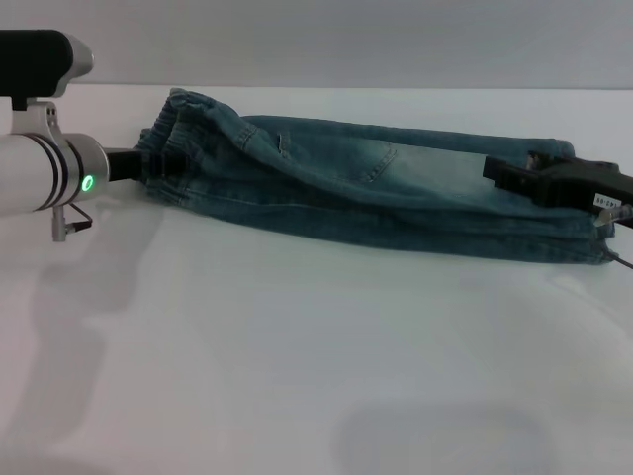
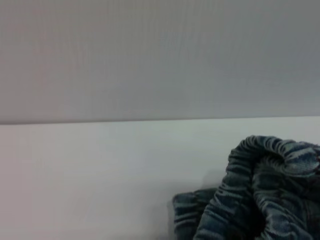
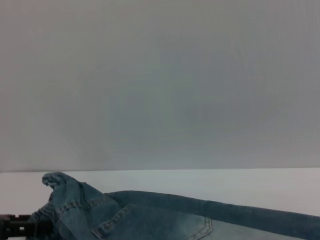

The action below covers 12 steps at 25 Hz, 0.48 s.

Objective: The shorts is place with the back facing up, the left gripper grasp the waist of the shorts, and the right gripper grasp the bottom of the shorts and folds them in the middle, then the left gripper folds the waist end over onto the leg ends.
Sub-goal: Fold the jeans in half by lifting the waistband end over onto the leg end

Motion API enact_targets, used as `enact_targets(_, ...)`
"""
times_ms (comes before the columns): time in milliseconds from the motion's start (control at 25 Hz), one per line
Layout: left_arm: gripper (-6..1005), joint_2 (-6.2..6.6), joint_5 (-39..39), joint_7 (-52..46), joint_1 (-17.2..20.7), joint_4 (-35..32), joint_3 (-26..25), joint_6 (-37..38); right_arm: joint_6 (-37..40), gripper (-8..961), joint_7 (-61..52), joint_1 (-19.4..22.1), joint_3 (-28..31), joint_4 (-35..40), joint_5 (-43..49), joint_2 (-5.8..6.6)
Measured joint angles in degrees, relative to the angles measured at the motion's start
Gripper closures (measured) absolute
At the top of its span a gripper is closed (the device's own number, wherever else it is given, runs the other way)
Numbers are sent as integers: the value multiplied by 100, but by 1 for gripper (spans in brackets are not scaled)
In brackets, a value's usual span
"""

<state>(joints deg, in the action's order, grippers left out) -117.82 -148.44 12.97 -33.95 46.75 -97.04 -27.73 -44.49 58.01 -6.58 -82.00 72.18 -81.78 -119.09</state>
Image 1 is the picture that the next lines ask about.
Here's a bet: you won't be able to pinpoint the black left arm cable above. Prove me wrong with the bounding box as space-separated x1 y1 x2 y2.
51 202 95 243

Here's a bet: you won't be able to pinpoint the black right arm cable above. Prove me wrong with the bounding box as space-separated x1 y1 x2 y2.
594 202 633 271

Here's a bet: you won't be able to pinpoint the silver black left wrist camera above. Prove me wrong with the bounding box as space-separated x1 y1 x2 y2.
0 29 96 111

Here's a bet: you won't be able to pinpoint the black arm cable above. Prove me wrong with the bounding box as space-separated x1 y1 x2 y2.
51 202 95 243
594 202 633 271

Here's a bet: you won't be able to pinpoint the blue denim shorts with cartoon print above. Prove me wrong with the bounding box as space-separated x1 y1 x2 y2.
137 87 618 266

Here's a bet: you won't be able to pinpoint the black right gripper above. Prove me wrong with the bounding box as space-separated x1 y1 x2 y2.
483 151 633 219

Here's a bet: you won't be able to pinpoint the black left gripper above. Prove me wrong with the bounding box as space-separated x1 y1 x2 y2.
102 146 192 185

